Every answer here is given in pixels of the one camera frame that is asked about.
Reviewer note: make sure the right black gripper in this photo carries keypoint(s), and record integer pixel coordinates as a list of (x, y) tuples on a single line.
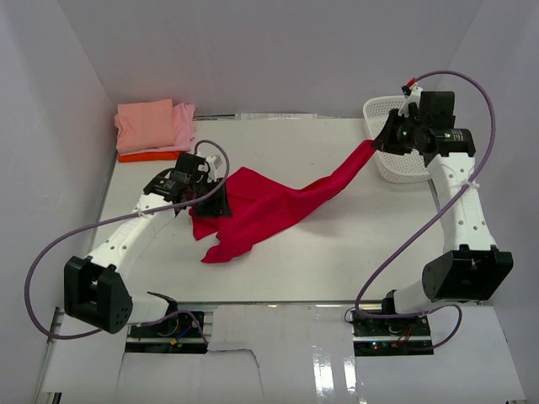
[(385, 140)]

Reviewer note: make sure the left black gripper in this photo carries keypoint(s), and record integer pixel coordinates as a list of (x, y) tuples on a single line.
[(219, 205)]

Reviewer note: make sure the red t shirt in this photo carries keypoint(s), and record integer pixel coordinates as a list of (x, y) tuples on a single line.
[(262, 208)]

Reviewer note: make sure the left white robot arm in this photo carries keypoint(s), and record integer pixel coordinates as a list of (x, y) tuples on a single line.
[(95, 287)]

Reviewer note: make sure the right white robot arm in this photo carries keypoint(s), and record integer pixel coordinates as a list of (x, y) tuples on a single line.
[(471, 266)]

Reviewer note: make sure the white plastic basket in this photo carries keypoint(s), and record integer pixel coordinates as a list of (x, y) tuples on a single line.
[(408, 168)]

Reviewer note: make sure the folded orange t shirt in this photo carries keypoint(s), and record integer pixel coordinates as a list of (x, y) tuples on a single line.
[(149, 156)]

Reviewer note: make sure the folded peach t shirt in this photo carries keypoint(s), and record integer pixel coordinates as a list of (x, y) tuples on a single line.
[(144, 125)]

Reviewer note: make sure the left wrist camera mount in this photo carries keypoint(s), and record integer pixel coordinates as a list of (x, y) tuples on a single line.
[(213, 165)]

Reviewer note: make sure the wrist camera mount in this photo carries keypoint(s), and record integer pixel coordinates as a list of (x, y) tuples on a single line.
[(213, 165), (412, 93)]

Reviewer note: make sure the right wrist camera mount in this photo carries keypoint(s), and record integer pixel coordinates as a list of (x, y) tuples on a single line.
[(412, 93)]

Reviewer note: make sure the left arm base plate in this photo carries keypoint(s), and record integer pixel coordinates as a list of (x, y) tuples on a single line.
[(175, 336)]

